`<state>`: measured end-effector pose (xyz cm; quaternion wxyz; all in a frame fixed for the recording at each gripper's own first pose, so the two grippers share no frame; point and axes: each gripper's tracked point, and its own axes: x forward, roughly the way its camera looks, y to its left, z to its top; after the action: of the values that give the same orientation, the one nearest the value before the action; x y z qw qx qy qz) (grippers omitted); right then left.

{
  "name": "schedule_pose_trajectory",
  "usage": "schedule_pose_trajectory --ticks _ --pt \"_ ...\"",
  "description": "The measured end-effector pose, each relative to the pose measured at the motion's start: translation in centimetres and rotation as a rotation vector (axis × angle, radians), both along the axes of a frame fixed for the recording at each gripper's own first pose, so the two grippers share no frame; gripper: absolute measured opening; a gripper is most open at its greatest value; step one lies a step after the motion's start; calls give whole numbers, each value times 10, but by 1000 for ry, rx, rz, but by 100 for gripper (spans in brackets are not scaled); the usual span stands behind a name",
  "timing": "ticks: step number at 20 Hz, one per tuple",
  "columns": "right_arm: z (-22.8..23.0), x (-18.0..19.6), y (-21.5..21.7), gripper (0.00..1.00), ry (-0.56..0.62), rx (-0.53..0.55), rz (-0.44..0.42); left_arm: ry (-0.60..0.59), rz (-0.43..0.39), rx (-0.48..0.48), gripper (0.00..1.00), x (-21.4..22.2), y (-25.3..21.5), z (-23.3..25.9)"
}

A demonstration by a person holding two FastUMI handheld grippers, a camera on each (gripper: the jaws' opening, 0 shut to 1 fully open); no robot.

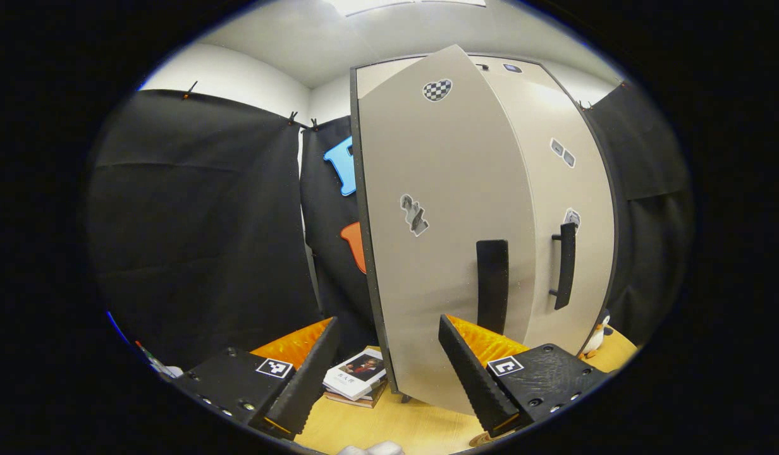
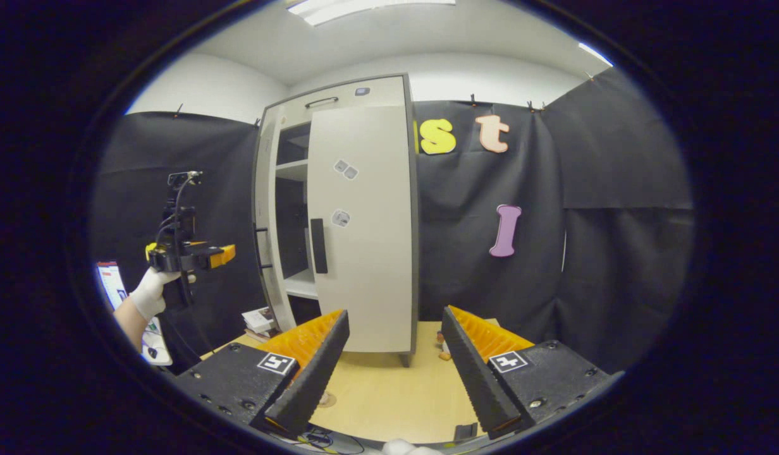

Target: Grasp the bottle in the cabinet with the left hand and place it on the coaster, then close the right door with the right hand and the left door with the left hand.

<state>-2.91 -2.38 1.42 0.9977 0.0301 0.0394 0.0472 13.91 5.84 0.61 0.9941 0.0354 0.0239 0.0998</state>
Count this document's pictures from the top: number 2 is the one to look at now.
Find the clear bottle with red label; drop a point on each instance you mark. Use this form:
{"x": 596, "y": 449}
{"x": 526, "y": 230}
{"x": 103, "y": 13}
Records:
{"x": 440, "y": 341}

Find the ceiling light panel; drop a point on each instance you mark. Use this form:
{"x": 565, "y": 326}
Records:
{"x": 364, "y": 7}

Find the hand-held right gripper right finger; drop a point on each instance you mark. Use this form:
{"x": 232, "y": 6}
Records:
{"x": 475, "y": 379}

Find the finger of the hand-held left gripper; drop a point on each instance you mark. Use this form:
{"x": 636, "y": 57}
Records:
{"x": 200, "y": 256}

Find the white cabinet door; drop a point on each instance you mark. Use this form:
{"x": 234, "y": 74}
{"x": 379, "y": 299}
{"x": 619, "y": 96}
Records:
{"x": 263, "y": 189}
{"x": 370, "y": 265}

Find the white cabinet drawer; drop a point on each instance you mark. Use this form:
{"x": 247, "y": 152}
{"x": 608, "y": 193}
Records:
{"x": 389, "y": 95}

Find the white and grey cabinet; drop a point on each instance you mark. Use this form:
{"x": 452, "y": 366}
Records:
{"x": 291, "y": 221}

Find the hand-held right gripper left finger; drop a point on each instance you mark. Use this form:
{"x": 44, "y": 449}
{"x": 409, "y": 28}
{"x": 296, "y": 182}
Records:
{"x": 320, "y": 379}

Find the small round tan disc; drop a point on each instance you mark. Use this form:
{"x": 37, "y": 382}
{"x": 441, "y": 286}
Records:
{"x": 328, "y": 399}

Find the black backdrop cloth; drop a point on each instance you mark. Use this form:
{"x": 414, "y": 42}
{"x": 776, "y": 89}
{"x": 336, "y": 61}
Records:
{"x": 130, "y": 189}
{"x": 617, "y": 253}

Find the computer monitor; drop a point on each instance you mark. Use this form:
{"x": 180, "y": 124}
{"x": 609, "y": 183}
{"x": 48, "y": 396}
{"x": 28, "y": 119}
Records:
{"x": 111, "y": 284}

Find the white booklet stack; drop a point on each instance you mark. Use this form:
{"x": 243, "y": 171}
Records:
{"x": 260, "y": 319}

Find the white cabinet shelf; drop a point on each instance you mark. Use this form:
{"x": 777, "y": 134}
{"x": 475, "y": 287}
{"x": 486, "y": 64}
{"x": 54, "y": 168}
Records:
{"x": 293, "y": 170}
{"x": 301, "y": 287}

